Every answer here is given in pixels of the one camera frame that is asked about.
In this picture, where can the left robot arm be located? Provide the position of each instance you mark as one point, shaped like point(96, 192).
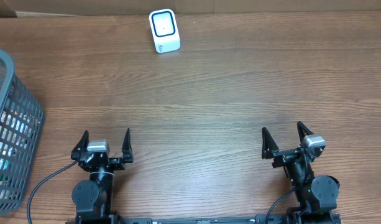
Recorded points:
point(93, 197)

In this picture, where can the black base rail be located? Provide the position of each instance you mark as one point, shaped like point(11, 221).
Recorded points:
point(202, 221)

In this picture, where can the grey plastic mesh basket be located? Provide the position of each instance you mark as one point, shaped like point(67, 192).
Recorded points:
point(22, 119)

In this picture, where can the brown cardboard backdrop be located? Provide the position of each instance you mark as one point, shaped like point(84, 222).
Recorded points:
point(16, 8)

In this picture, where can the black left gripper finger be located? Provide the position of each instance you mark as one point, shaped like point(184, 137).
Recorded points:
point(82, 144)
point(126, 146)

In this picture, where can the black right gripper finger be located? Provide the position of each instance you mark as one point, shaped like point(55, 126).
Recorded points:
point(304, 133)
point(269, 147)

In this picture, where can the white barcode scanner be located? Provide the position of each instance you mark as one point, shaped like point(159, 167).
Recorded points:
point(164, 30)

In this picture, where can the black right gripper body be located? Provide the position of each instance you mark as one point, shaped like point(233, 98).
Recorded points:
point(284, 156)

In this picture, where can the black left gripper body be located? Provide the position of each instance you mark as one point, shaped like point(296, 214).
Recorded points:
point(117, 165)

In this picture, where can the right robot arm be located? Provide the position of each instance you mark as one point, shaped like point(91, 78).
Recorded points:
point(316, 195)

